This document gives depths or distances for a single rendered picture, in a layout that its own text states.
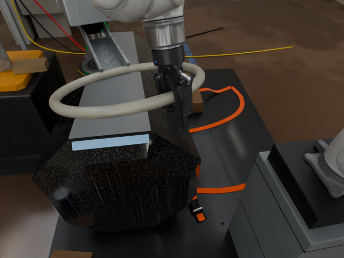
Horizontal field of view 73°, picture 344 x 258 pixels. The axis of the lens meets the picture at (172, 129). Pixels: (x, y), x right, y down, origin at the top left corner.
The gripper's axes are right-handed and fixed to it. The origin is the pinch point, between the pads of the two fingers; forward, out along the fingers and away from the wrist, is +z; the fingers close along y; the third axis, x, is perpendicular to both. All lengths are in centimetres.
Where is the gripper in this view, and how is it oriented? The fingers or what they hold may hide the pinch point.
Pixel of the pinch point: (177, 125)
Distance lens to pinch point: 62.9
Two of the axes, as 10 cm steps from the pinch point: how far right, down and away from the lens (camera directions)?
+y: -6.2, -2.8, 7.3
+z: 1.4, 8.8, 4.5
